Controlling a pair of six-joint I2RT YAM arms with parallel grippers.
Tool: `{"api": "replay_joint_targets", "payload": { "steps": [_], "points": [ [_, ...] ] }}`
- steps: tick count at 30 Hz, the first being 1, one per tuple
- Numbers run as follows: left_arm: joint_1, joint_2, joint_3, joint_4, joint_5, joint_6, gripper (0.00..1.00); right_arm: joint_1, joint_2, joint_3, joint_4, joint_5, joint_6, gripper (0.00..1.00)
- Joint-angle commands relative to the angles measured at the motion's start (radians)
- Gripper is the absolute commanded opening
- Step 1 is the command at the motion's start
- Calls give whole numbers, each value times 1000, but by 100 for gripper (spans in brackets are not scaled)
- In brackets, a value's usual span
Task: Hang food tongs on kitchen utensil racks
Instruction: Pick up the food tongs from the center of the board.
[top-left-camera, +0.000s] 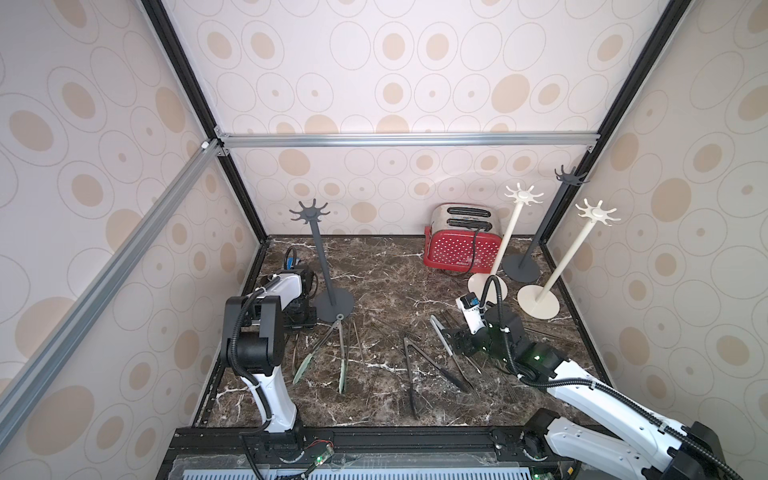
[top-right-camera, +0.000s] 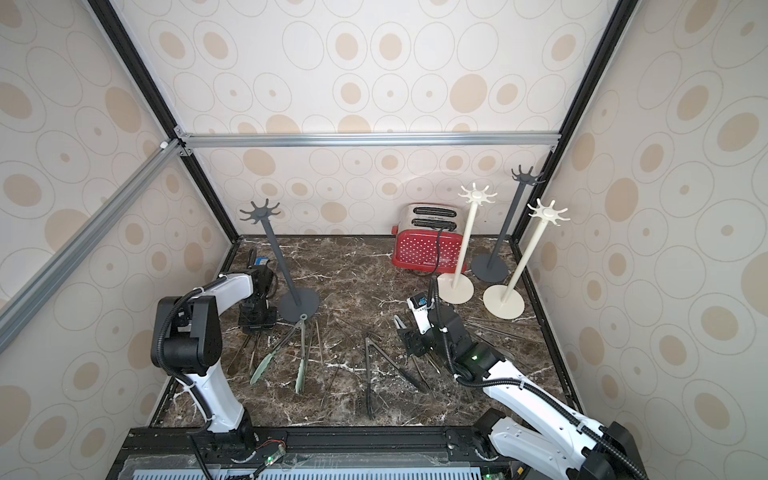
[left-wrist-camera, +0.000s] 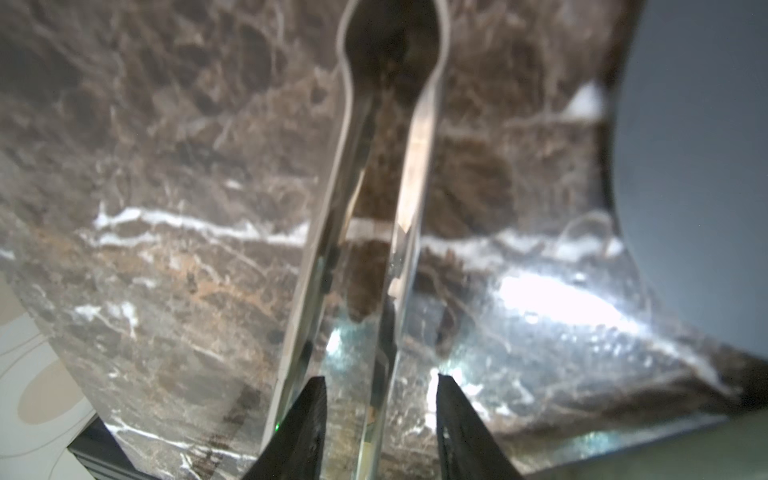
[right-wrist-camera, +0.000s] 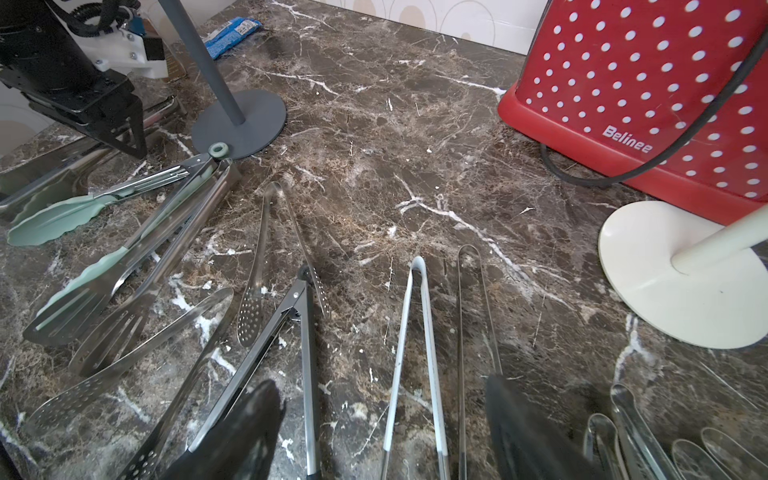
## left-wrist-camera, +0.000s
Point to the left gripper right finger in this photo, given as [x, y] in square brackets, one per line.
[466, 448]

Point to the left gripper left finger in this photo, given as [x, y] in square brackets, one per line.
[296, 449]

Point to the dark grey utensil rack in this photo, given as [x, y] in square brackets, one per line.
[689, 163]

